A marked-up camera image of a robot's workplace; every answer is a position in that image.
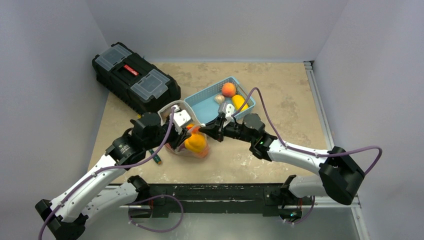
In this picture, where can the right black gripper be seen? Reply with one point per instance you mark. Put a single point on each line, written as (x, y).
(220, 129)

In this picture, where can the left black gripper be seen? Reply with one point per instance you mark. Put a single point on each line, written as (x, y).
(177, 138)

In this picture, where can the yellow toy bell pepper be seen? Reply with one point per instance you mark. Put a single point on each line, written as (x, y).
(196, 143)

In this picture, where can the clear zip top bag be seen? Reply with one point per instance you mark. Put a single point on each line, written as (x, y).
(176, 146)

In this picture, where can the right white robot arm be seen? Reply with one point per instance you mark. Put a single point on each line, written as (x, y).
(339, 174)

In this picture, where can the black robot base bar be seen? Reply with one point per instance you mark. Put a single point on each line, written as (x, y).
(158, 200)

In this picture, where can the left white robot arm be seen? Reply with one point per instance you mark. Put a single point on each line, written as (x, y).
(68, 215)

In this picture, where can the light blue plastic basket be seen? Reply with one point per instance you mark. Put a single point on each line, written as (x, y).
(203, 102)

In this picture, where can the white toy garlic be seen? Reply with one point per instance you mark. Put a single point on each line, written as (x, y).
(219, 99)

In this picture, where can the yellow toy lemon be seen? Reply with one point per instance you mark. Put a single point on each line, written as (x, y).
(238, 101)

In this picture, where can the peach toy fruit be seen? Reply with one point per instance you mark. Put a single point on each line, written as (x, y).
(228, 90)

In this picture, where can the black plastic toolbox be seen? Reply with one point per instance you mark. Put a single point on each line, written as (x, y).
(138, 83)

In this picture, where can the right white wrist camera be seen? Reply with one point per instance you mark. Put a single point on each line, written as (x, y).
(225, 113)

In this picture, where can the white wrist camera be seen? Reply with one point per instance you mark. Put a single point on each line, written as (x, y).
(181, 118)
(225, 113)

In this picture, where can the green handled screwdriver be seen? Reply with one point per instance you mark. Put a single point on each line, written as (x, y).
(155, 157)

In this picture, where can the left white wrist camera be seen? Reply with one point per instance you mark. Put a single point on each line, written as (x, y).
(181, 118)

